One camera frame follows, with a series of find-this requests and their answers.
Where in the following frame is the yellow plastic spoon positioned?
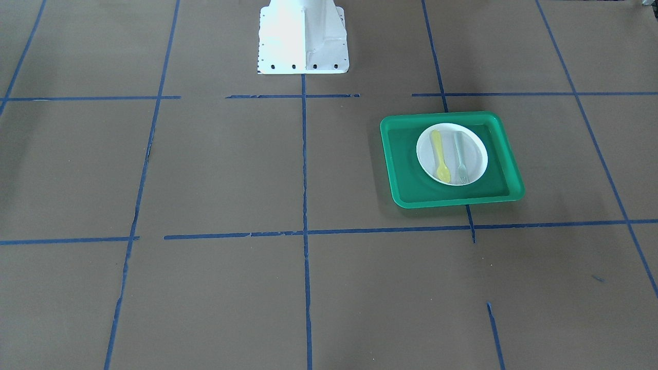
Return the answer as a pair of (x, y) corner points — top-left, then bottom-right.
(430, 129), (451, 183)

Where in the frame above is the green plastic tray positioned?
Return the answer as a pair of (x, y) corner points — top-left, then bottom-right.
(380, 112), (525, 209)

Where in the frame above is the white round plate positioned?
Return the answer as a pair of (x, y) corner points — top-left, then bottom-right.
(416, 122), (488, 187)

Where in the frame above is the translucent plastic fork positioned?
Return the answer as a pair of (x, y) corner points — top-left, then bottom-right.
(453, 132), (469, 185)

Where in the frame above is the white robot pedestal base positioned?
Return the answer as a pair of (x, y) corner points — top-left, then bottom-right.
(257, 1), (350, 75)

